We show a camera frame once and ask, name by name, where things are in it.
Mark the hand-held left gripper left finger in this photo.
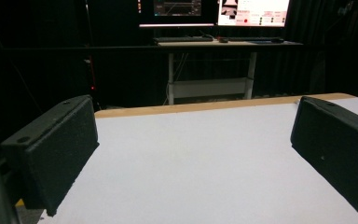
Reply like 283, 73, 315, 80
0, 94, 101, 217

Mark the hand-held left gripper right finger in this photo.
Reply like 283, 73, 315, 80
290, 95, 358, 213

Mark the black keyboard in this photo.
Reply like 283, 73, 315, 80
227, 36, 285, 44
153, 35, 214, 44

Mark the white-legged computer desk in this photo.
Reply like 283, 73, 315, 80
157, 39, 304, 105

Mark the bright computer monitor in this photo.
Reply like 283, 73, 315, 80
216, 0, 291, 28

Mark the dark computer monitor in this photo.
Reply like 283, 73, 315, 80
137, 0, 216, 29

